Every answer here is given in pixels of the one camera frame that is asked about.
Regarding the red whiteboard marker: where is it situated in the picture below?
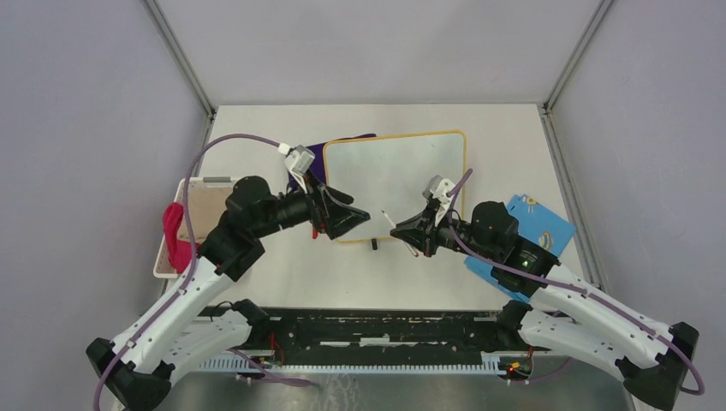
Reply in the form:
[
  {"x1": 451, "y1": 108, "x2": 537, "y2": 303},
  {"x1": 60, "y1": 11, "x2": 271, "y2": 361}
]
[{"x1": 381, "y1": 210, "x2": 420, "y2": 258}]

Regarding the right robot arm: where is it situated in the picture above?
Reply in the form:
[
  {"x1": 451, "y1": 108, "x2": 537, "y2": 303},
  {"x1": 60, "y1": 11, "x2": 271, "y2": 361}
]
[{"x1": 390, "y1": 200, "x2": 699, "y2": 410}]

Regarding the white plastic basket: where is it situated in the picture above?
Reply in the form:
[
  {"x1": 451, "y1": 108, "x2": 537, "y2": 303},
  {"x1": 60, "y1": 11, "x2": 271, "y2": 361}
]
[{"x1": 153, "y1": 176, "x2": 235, "y2": 279}]

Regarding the beige folded cloth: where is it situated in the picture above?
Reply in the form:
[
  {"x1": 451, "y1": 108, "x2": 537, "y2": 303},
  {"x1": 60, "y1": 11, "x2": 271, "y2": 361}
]
[{"x1": 187, "y1": 184, "x2": 233, "y2": 243}]

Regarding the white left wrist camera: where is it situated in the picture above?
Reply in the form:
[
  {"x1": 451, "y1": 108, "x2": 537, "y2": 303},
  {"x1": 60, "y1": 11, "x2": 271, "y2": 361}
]
[{"x1": 277, "y1": 143, "x2": 315, "y2": 193}]

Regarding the blue cartoon astronaut cloth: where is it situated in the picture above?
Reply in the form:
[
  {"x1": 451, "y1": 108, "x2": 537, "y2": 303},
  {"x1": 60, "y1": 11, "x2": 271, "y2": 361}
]
[{"x1": 464, "y1": 194, "x2": 576, "y2": 303}]

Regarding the yellow framed whiteboard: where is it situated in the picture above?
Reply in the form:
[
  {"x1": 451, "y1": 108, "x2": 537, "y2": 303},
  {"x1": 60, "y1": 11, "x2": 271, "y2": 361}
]
[{"x1": 323, "y1": 130, "x2": 467, "y2": 243}]

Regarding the aluminium left corner post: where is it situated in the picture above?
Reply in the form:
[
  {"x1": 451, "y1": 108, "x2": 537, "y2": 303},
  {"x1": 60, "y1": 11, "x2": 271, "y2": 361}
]
[{"x1": 141, "y1": 0, "x2": 217, "y2": 120}]

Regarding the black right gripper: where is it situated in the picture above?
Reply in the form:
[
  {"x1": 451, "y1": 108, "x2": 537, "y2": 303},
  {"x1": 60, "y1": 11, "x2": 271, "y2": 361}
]
[{"x1": 391, "y1": 200, "x2": 497, "y2": 263}]

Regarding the pink cloth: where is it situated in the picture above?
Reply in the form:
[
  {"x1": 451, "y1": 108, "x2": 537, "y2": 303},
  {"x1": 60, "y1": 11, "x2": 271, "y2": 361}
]
[{"x1": 162, "y1": 202, "x2": 192, "y2": 274}]

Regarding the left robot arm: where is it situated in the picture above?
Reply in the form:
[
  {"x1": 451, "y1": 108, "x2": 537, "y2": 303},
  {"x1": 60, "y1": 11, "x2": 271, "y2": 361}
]
[{"x1": 86, "y1": 173, "x2": 371, "y2": 410}]

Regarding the aluminium right corner post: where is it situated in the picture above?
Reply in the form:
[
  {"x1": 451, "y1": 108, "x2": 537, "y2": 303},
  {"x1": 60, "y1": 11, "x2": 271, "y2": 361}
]
[{"x1": 542, "y1": 0, "x2": 616, "y2": 114}]

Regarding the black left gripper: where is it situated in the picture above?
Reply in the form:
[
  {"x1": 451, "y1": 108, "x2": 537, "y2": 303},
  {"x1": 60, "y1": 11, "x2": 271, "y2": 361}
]
[{"x1": 252, "y1": 167, "x2": 369, "y2": 238}]

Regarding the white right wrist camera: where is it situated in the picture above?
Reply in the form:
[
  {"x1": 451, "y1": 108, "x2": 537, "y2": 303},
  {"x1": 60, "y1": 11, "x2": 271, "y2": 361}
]
[{"x1": 423, "y1": 175, "x2": 455, "y2": 224}]

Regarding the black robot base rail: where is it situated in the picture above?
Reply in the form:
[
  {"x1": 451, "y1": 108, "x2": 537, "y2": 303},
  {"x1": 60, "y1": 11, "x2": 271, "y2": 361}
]
[{"x1": 240, "y1": 307, "x2": 529, "y2": 366}]

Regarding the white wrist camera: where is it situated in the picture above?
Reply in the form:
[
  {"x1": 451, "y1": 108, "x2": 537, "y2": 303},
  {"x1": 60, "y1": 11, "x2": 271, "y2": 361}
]
[
  {"x1": 423, "y1": 175, "x2": 455, "y2": 224},
  {"x1": 277, "y1": 143, "x2": 315, "y2": 193}
]

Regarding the aluminium corner post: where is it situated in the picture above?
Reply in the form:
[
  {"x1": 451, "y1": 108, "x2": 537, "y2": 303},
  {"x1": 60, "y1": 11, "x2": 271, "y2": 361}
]
[
  {"x1": 141, "y1": 0, "x2": 217, "y2": 120},
  {"x1": 542, "y1": 0, "x2": 616, "y2": 114}
]

